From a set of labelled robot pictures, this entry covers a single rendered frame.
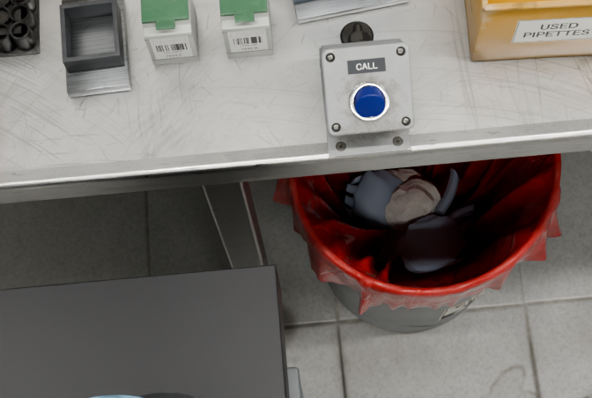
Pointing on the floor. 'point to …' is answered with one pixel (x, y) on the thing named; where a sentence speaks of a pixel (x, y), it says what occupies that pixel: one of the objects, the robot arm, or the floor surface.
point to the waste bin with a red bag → (368, 264)
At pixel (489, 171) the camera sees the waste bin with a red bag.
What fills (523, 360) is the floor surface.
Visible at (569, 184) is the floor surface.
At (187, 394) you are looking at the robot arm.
